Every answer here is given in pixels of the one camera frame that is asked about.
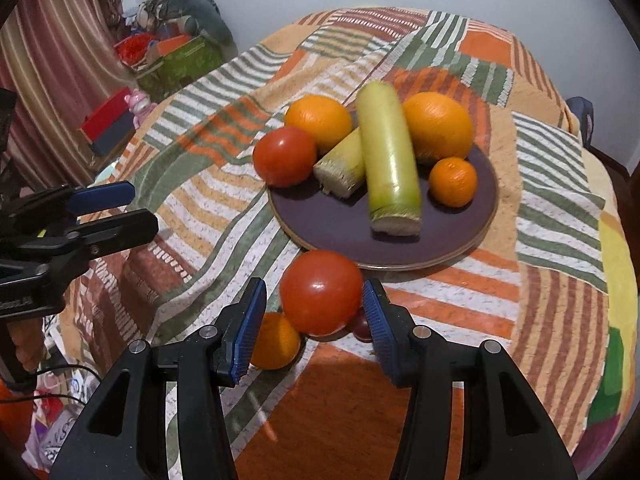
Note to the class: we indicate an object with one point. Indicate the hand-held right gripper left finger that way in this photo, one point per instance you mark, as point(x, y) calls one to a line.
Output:
point(248, 330)

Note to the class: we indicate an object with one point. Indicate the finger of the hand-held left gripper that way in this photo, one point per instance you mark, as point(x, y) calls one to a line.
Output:
point(100, 195)
point(120, 230)

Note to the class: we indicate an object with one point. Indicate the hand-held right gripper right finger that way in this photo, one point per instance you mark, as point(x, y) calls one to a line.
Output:
point(377, 330)

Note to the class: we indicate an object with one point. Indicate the small tangerine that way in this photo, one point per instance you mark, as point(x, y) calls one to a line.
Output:
point(452, 181)
point(275, 342)

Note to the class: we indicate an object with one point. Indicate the red tomato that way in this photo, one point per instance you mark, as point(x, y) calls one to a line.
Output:
point(320, 292)
point(285, 156)

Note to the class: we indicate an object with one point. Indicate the purple ceramic plate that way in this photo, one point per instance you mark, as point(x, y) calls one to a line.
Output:
point(400, 245)

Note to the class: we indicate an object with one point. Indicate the tapered corn cob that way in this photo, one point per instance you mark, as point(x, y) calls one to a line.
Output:
point(342, 165)

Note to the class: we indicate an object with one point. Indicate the thick corn cob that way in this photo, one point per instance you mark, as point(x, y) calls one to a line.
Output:
point(390, 160)

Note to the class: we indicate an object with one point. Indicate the large orange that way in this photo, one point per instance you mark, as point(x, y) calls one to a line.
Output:
point(437, 125)
point(320, 120)

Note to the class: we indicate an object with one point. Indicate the dark grey box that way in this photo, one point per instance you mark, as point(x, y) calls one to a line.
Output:
point(112, 141)

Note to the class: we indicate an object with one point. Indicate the red box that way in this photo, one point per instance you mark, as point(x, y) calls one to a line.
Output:
point(107, 117)

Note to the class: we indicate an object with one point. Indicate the pink toy rabbit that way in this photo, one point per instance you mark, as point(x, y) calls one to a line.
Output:
point(137, 105)

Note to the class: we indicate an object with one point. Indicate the striped patchwork blanket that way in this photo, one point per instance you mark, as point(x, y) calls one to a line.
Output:
point(500, 310)

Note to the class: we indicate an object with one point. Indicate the green storage box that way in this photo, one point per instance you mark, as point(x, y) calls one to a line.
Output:
point(177, 67)

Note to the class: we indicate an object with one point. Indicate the red fabric bundle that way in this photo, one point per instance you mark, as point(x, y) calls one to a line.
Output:
point(137, 47)

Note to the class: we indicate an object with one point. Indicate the orange cardboard box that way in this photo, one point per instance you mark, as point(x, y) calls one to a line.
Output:
point(170, 45)

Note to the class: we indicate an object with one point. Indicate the striped brown curtain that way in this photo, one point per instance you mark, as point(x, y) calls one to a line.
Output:
point(50, 35)

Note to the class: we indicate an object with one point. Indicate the grey plush pillow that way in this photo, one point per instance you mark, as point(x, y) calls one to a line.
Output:
point(205, 15)

